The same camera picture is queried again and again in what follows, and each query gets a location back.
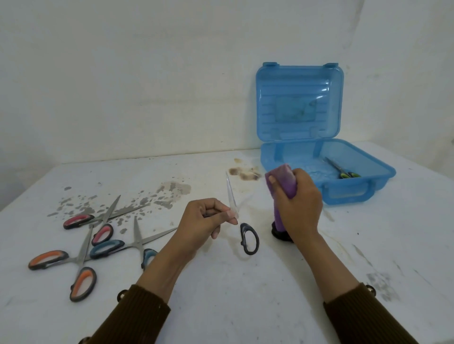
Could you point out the person's right thumb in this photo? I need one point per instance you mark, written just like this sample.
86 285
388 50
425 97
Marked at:
276 187

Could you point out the person's right forearm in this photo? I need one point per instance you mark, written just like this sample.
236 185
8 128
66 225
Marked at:
347 294

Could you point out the person's right hand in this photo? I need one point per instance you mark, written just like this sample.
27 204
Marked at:
301 209

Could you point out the purple tube with black cap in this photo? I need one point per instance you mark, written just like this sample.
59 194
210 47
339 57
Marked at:
286 180

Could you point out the person's left forearm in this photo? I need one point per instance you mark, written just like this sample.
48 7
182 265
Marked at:
149 294

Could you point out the person's left thumb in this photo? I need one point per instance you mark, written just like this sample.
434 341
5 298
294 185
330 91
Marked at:
227 216

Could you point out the blue plastic carry case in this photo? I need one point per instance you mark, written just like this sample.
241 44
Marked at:
298 106

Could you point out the person's left hand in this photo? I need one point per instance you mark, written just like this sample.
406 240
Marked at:
195 226

